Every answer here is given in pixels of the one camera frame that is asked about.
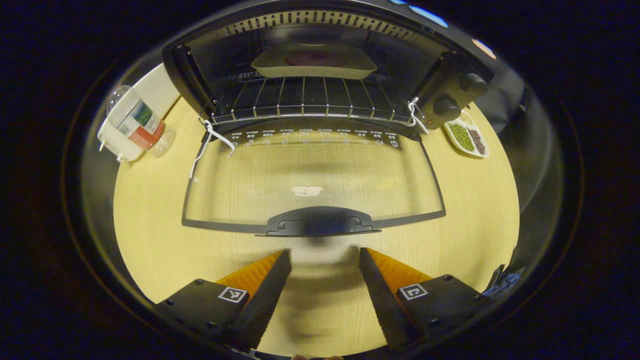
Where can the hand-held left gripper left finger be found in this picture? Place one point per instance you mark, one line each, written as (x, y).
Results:
(265, 300)

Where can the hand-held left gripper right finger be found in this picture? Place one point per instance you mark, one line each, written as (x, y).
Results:
(380, 300)

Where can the black electric oven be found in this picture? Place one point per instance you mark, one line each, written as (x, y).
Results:
(320, 222)

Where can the cream square plate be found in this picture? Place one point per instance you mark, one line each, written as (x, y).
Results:
(312, 72)

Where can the pink round food slice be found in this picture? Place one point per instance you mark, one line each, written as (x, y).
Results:
(316, 59)

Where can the red beans pile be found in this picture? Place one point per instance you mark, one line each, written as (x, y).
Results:
(478, 141)

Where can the white divided plate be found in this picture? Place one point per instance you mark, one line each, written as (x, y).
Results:
(452, 142)

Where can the green mung beans pile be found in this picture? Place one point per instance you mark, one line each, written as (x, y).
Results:
(461, 136)

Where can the yellow soybeans pile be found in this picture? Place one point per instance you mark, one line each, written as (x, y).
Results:
(467, 118)

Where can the clear plastic water bottle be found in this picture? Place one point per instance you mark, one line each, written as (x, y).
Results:
(137, 120)

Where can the white toaster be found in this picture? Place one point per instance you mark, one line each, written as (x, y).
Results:
(155, 87)

